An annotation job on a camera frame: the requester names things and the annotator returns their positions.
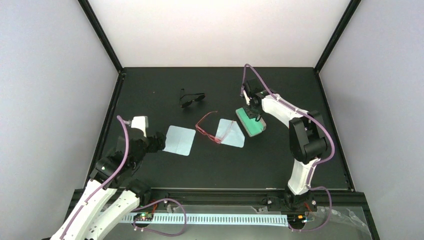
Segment right controller circuit board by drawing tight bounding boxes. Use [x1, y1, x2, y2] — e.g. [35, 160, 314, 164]
[287, 214, 315, 223]

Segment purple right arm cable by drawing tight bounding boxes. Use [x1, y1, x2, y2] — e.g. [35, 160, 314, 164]
[240, 63, 336, 193]

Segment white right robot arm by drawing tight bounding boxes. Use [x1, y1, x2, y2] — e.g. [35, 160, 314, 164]
[236, 79, 331, 210]

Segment light blue cleaning cloth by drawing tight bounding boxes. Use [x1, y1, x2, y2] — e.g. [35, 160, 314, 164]
[163, 125, 196, 156]
[215, 118, 245, 148]

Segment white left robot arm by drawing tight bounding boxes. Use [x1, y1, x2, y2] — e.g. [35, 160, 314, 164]
[51, 128, 166, 240]

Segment white slotted cable duct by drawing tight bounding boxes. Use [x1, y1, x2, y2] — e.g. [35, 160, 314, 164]
[120, 212, 289, 227]

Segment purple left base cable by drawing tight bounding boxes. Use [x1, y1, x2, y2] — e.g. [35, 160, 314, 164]
[132, 198, 188, 237]

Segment black right frame post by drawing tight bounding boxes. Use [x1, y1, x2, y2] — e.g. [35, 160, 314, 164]
[314, 0, 361, 74]

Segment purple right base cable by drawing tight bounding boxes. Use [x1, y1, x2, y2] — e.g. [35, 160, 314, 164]
[287, 185, 333, 233]

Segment left controller circuit board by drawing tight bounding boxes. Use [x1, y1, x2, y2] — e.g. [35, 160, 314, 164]
[133, 212, 154, 222]

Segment controller circuit board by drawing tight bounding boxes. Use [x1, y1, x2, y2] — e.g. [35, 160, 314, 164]
[287, 214, 315, 223]
[133, 212, 154, 222]

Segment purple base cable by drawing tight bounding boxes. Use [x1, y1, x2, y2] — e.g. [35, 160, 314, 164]
[132, 198, 188, 237]
[287, 185, 333, 233]

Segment grey felt glasses case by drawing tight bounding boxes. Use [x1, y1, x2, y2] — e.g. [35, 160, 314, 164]
[235, 108, 267, 137]

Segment pink transparent sunglasses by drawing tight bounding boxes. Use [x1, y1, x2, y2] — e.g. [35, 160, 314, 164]
[195, 110, 235, 145]

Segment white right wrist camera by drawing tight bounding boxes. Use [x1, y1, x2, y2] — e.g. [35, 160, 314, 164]
[240, 89, 251, 106]

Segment black round sunglasses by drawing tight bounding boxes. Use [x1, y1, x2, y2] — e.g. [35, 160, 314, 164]
[179, 88, 206, 109]

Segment black frame post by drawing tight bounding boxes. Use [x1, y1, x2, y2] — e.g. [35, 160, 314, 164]
[78, 0, 124, 74]
[314, 0, 361, 74]

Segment black left frame post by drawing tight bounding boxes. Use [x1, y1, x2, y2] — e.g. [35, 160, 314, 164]
[78, 0, 124, 74]

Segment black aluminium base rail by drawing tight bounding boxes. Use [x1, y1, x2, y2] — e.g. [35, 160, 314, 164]
[62, 187, 381, 240]

